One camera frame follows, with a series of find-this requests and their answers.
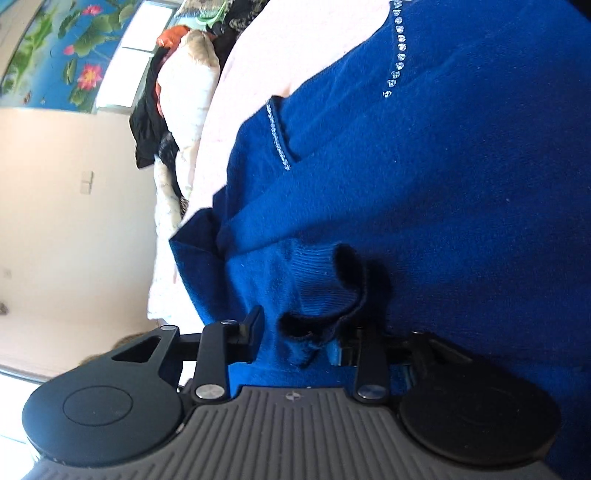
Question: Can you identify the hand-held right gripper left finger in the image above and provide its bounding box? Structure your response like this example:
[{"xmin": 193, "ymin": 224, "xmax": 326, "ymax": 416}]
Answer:
[{"xmin": 112, "ymin": 305, "xmax": 266, "ymax": 406}]

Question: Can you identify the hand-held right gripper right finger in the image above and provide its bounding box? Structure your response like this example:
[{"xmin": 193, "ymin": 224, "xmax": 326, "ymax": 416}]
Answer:
[{"xmin": 329, "ymin": 323, "xmax": 462, "ymax": 406}]

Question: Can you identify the blue knit sweater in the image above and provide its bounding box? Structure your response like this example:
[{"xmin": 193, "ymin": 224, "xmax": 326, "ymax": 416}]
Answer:
[{"xmin": 170, "ymin": 0, "xmax": 591, "ymax": 398}]

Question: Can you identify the black garment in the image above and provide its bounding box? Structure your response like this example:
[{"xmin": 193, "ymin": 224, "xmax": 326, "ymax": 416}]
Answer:
[{"xmin": 129, "ymin": 45, "xmax": 182, "ymax": 169}]

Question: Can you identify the pink bed sheet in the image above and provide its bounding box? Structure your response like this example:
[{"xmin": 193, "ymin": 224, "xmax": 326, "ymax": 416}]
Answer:
[{"xmin": 147, "ymin": 0, "xmax": 393, "ymax": 324}]

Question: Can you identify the window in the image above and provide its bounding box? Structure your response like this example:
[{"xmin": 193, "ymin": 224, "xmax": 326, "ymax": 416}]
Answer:
[{"xmin": 95, "ymin": 0, "xmax": 180, "ymax": 112}]

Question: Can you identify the orange cloth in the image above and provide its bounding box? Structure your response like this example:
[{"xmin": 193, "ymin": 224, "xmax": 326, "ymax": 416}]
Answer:
[{"xmin": 156, "ymin": 25, "xmax": 194, "ymax": 49}]

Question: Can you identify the floral lotus curtain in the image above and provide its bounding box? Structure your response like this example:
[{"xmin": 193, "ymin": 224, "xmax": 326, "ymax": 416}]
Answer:
[{"xmin": 0, "ymin": 0, "xmax": 145, "ymax": 114}]

